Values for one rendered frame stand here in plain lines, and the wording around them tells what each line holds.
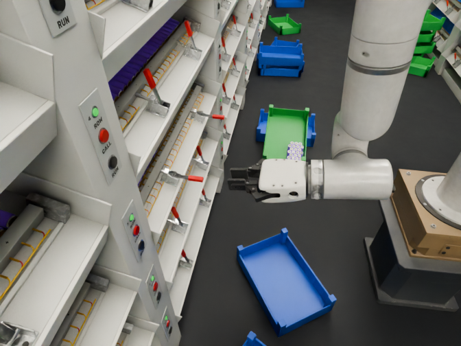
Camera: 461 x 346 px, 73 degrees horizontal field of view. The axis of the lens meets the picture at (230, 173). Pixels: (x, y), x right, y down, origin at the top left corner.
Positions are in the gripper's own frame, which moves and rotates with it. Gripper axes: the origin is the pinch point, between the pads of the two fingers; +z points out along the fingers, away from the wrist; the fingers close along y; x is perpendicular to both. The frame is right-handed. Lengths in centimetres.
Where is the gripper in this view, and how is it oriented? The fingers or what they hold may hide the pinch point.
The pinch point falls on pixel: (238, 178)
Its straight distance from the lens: 71.6
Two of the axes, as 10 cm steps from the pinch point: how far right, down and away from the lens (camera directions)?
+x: -1.6, -7.4, -6.6
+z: -9.7, 0.0, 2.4
